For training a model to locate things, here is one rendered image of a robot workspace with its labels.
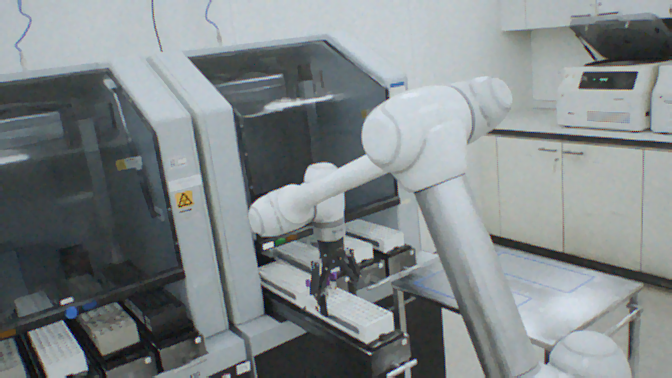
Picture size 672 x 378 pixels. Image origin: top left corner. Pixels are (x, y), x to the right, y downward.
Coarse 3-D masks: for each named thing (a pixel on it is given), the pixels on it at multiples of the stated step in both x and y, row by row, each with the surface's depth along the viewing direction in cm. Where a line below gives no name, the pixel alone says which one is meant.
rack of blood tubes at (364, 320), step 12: (312, 300) 172; (336, 300) 171; (348, 300) 170; (360, 300) 168; (312, 312) 174; (336, 312) 163; (348, 312) 162; (360, 312) 162; (372, 312) 161; (384, 312) 160; (336, 324) 164; (348, 324) 167; (360, 324) 154; (372, 324) 154; (384, 324) 156; (360, 336) 155; (372, 336) 154
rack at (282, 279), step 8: (272, 264) 204; (280, 264) 203; (264, 272) 198; (272, 272) 198; (280, 272) 196; (288, 272) 195; (296, 272) 195; (304, 272) 193; (264, 280) 201; (272, 280) 191; (280, 280) 189; (288, 280) 189; (296, 280) 188; (304, 280) 187; (272, 288) 193; (280, 288) 196; (288, 288) 183; (296, 288) 182; (304, 288) 182; (288, 296) 190; (296, 296) 180; (304, 296) 179; (304, 304) 179
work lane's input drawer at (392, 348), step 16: (272, 304) 192; (288, 304) 184; (304, 320) 176; (320, 320) 170; (320, 336) 170; (336, 336) 162; (352, 336) 159; (384, 336) 156; (400, 336) 157; (352, 352) 157; (368, 352) 152; (384, 352) 153; (400, 352) 157; (368, 368) 153; (384, 368) 154; (400, 368) 152
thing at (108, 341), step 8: (112, 328) 165; (120, 328) 164; (128, 328) 166; (136, 328) 167; (96, 336) 161; (104, 336) 162; (112, 336) 163; (120, 336) 165; (128, 336) 166; (136, 336) 168; (104, 344) 162; (112, 344) 164; (120, 344) 165; (128, 344) 166; (104, 352) 162
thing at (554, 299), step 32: (512, 256) 197; (416, 288) 182; (448, 288) 179; (512, 288) 174; (544, 288) 171; (576, 288) 169; (608, 288) 166; (640, 288) 166; (544, 320) 154; (576, 320) 151; (640, 320) 169; (544, 352) 144
